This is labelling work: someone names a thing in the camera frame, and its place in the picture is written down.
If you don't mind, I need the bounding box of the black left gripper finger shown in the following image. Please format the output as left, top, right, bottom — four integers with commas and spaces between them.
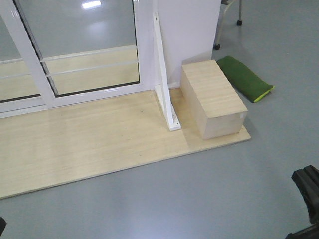
0, 217, 7, 236

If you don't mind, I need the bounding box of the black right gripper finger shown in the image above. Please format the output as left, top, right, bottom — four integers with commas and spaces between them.
291, 165, 319, 224

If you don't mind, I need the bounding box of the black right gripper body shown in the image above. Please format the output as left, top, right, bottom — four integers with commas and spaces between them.
285, 224, 319, 239

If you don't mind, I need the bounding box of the white framed sliding glass door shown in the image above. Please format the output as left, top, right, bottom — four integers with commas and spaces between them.
0, 0, 140, 118

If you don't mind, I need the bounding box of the light wooden base platform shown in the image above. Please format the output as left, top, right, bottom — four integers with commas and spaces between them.
0, 89, 251, 199

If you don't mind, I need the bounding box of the green cushion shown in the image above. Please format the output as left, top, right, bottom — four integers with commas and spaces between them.
216, 56, 275, 103

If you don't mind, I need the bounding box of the light wooden box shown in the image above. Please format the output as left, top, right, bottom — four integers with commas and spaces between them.
180, 60, 248, 139

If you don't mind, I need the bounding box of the white partition panel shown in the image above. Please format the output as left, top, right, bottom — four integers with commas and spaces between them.
155, 0, 221, 88

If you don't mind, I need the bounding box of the white triangular support bracket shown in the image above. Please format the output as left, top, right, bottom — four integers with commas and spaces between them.
153, 12, 181, 131

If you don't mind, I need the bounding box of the white door frame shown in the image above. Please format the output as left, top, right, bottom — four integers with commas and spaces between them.
133, 0, 156, 91

